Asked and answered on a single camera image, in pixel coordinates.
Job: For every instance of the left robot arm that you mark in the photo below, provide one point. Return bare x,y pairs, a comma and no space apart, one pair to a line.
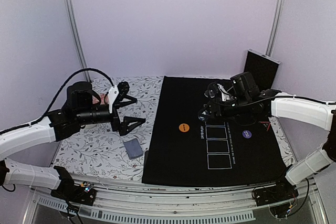
83,106

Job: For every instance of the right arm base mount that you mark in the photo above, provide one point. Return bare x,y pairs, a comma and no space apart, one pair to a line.
281,191

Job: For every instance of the red patterned bowl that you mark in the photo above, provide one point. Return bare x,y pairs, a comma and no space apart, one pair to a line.
100,99

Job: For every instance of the aluminium poker chip case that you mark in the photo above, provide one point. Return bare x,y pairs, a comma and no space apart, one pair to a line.
262,67

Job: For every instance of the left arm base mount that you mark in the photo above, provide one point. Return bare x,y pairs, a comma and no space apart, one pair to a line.
68,191

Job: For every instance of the blue white chip stack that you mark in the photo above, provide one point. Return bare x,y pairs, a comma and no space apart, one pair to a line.
203,115

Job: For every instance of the right aluminium post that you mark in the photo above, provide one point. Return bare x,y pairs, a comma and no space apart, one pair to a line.
274,27

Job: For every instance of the blue card deck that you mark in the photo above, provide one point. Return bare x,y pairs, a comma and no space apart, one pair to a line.
133,148

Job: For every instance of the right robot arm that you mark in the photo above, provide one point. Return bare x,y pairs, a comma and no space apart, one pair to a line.
303,117

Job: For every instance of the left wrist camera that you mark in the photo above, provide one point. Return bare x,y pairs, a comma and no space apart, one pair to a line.
116,95

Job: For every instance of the left aluminium post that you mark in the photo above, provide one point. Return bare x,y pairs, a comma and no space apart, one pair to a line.
75,33

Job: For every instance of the black poker mat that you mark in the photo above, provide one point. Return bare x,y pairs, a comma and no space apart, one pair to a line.
212,153

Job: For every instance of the orange big blind button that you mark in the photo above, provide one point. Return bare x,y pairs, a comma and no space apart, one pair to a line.
183,127

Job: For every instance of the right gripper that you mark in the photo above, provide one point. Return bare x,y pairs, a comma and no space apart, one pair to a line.
215,106

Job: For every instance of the floral tablecloth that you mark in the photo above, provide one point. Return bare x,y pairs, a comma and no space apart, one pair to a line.
97,151

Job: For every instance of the triangular all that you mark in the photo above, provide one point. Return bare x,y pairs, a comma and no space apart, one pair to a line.
266,125

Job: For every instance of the aluminium front rail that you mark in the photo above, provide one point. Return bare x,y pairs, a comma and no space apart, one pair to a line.
127,201

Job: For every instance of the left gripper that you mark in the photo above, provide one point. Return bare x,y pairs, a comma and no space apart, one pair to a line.
124,128

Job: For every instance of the aluminium post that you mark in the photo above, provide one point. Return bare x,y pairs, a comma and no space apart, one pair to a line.
274,27
75,33

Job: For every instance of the purple small blind button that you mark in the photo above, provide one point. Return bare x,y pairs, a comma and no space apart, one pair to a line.
246,134

